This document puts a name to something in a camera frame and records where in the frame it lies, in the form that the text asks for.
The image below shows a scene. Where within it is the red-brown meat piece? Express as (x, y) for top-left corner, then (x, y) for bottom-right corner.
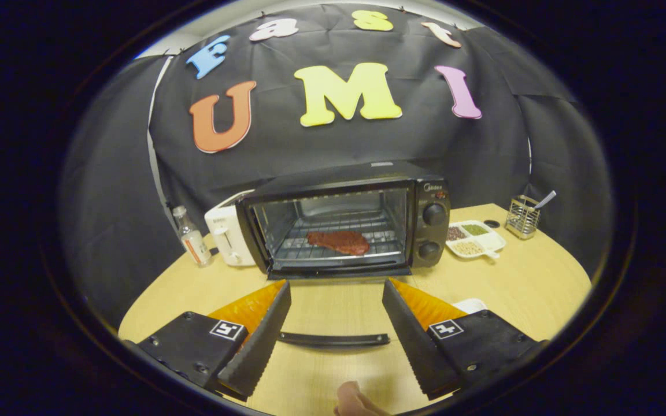
(307, 231), (371, 257)

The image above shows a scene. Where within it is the white divided plate with beans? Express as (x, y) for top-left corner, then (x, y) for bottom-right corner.
(446, 220), (507, 259)

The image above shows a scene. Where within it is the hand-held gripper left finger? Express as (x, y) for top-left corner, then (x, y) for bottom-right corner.
(125, 280), (292, 402)

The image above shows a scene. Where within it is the small white foam tray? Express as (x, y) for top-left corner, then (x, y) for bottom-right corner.
(452, 298), (487, 315)

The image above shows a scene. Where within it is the clear plastic bottle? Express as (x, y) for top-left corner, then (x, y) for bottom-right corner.
(172, 206), (212, 268)

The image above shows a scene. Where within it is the wire mesh utensil holder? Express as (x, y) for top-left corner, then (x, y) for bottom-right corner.
(505, 195), (541, 240)

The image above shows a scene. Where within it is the black toaster oven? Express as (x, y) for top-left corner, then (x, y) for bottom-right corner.
(236, 161), (451, 348)

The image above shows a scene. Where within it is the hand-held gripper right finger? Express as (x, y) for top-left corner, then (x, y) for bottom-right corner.
(382, 278), (547, 400)

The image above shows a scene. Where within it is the white bread toaster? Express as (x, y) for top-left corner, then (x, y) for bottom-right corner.
(204, 190), (257, 267)

